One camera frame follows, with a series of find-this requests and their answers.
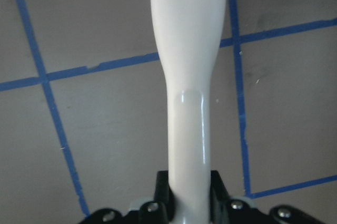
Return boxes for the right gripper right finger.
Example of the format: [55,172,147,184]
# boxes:
[210,170,324,224]

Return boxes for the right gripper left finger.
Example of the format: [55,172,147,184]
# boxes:
[84,171,175,224]

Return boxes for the beige hand brush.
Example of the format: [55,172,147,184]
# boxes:
[151,0,226,223]

